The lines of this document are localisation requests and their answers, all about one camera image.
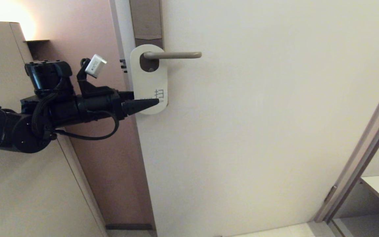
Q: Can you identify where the black left camera bracket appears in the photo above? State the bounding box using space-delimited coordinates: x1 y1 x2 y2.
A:
77 58 112 96

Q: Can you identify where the white and blue door hanger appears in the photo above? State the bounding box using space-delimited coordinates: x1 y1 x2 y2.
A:
130 44 168 115

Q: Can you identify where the black left camera cable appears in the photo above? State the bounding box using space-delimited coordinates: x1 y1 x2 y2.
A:
53 110 120 141

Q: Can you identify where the beige metal door handle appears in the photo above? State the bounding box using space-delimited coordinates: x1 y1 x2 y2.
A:
143 51 202 60

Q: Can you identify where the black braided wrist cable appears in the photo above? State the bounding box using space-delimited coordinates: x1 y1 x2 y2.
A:
31 77 66 140

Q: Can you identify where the brown door lock plate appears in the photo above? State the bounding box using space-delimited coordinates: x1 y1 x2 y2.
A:
129 0 162 72

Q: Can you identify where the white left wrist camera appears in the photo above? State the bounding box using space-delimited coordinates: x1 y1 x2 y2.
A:
85 54 108 79

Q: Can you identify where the white room door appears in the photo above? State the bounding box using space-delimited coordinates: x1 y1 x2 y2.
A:
111 0 379 237

